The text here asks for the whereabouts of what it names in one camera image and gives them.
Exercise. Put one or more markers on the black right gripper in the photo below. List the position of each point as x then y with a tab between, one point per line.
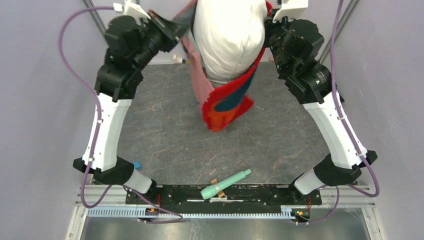
285	22

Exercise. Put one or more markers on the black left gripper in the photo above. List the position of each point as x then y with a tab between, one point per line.
171	33

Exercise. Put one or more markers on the white pillow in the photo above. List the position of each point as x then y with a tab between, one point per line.
230	35

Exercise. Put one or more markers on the pink red patterned pillowcase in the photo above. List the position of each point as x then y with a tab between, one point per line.
219	106

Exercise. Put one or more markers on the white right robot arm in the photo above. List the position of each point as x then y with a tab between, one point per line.
347	156

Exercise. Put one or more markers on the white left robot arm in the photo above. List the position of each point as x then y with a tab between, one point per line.
100	158

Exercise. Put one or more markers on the small toy bottle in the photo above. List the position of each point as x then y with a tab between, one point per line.
180	60

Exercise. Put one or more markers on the blue block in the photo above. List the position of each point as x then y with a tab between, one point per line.
137	165

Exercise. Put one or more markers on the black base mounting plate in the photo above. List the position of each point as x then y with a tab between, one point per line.
238	199

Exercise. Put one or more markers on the teal toy microphone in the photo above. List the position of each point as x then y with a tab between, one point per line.
215	188

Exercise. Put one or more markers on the small wooden block right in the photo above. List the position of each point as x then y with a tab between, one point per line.
221	194

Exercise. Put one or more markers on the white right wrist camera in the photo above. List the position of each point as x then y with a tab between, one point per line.
292	9

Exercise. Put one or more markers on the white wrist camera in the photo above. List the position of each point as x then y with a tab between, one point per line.
131	8
292	9

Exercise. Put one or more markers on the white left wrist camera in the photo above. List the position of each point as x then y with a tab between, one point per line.
131	8

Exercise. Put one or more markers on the light blue cable duct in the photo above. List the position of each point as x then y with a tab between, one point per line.
141	212

